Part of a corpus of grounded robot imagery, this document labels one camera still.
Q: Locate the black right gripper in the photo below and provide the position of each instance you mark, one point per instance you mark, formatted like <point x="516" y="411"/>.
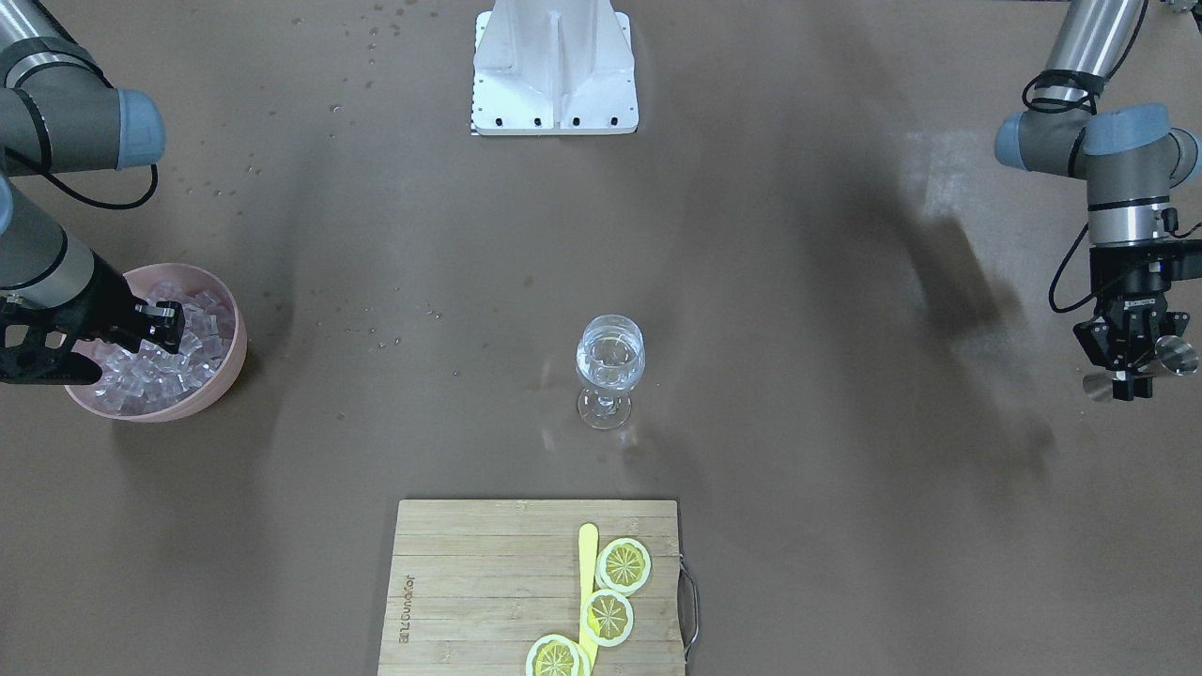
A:
<point x="110" y="307"/>

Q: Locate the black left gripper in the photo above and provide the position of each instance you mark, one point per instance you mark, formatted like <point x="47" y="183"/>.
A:
<point x="1138" y="307"/>

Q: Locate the steel jigger cup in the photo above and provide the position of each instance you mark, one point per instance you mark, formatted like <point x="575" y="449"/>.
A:
<point x="1171" y="356"/>

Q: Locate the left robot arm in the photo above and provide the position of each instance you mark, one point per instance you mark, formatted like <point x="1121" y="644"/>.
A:
<point x="1130" y="160"/>

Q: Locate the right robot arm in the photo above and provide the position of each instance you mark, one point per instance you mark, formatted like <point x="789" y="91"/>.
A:
<point x="62" y="115"/>

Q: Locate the clear ice cubes pile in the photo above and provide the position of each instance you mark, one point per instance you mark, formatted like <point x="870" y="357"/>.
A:
<point x="138" y="383"/>

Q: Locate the clear wine glass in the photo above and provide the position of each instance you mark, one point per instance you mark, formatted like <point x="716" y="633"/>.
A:
<point x="610" y="361"/>

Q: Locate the pink bowl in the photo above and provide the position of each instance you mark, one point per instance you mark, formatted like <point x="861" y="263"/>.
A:
<point x="193" y="278"/>

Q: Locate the wooden cutting board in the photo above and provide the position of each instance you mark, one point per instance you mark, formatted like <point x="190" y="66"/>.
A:
<point x="475" y="582"/>

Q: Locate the yellow plastic knife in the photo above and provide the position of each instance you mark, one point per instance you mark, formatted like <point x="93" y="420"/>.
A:
<point x="587" y="549"/>

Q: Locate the yellow lemon slice far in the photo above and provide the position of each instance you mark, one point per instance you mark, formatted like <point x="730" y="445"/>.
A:
<point x="556" y="655"/>

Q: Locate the yellow lemon slice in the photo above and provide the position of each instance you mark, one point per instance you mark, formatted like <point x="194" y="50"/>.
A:
<point x="607" y="618"/>
<point x="623" y="566"/>
<point x="556" y="655"/>

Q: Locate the yellow lemon slice near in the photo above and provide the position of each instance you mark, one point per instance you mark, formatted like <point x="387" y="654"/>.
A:
<point x="623" y="566"/>

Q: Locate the yellow lemon slice middle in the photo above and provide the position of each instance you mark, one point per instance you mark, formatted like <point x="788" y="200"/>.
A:
<point x="607" y="618"/>

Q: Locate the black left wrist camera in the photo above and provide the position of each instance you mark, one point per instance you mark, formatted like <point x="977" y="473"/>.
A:
<point x="1144" y="268"/>

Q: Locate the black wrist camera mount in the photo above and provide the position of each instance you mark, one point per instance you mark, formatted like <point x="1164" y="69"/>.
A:
<point x="45" y="355"/>

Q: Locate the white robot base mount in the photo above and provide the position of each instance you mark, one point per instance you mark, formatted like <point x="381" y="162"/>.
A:
<point x="553" y="68"/>

